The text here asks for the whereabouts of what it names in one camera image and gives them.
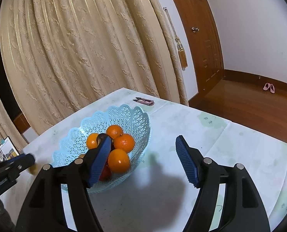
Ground pink slipper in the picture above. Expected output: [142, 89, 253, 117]
[263, 83, 271, 91]
[270, 84, 275, 94]

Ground metal door knob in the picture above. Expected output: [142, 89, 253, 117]
[191, 27, 199, 32]

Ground yellow-orange oval orange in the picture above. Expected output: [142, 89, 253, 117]
[86, 132, 99, 149]

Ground dark passion fruit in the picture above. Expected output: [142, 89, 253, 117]
[96, 133, 108, 146]

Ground photo collage card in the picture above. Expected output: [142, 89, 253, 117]
[0, 136, 20, 162]

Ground light blue lace plastic basket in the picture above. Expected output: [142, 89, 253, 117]
[52, 104, 151, 194]

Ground red tomato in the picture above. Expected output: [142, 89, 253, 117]
[99, 165, 112, 182]

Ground smooth orange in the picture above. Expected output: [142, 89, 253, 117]
[113, 134, 135, 153]

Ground curtain tieback tassel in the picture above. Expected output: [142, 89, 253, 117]
[163, 7, 188, 71]

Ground brown wooden door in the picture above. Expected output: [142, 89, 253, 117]
[173, 0, 224, 95]

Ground mandarin orange with stem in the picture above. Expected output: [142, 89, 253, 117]
[106, 125, 123, 139]

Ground pink slipper left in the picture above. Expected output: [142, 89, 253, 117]
[263, 83, 271, 91]

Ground pink slipper right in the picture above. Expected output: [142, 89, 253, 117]
[270, 84, 275, 94]

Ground pink thread snips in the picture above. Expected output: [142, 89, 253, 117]
[133, 97, 154, 106]

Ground wooden window sill cabinet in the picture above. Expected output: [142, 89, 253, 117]
[13, 113, 30, 134]

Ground beige curtain right panel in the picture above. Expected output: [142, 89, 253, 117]
[0, 0, 188, 134]

